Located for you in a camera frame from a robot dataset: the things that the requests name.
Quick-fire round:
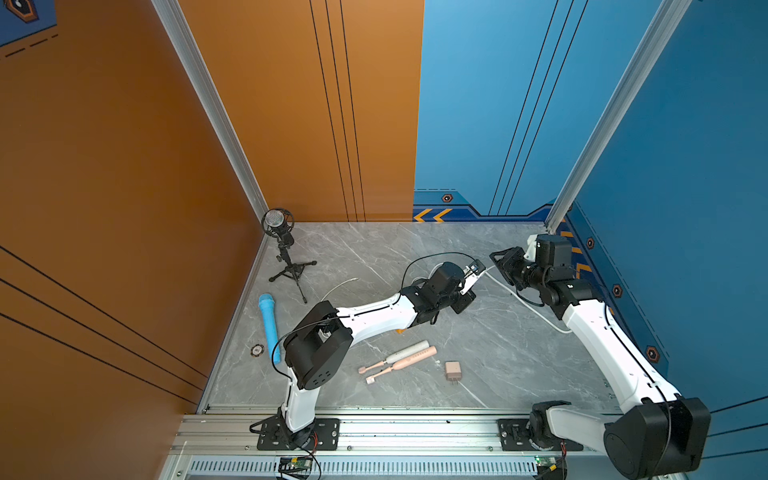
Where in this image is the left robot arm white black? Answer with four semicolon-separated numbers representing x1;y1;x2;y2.
276;259;486;448

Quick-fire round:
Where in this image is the left green circuit board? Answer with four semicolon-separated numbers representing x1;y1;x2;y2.
277;456;314;480

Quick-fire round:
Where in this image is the black microphone on tripod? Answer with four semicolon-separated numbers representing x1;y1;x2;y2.
261;208;317;304

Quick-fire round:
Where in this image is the green circuit board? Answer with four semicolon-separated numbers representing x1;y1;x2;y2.
533;457;568;480
277;456;314;480

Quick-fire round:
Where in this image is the pink electric toothbrush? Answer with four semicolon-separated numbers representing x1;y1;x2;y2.
366;346;437;385

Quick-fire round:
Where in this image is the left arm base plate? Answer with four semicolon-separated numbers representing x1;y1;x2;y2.
249;415;340;452

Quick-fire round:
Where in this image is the right green circuit board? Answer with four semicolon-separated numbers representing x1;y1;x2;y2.
533;457;568;480

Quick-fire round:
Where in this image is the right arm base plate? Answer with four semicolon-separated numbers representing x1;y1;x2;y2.
497;418;561;452

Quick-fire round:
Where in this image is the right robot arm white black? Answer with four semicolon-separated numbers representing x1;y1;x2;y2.
489;234;711;479

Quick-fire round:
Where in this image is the white power strip cord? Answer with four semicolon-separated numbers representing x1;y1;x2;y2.
482;269;574;335

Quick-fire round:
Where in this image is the beige USB cable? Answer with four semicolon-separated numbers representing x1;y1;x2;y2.
320;277;359;302

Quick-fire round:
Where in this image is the aluminium rail frame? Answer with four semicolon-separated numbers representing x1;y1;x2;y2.
159;408;620;479

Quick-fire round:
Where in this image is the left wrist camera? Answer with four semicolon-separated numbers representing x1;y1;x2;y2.
460;259;486;295

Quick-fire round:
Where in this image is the blue handheld microphone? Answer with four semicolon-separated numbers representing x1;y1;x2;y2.
258;293;281;365

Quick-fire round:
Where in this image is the white electric toothbrush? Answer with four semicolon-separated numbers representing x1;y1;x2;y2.
358;340;430;374

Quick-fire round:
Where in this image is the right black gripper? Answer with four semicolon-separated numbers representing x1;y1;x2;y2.
488;246;548;292

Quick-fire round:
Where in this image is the pink charger adapter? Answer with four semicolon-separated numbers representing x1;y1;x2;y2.
444;361;463;382

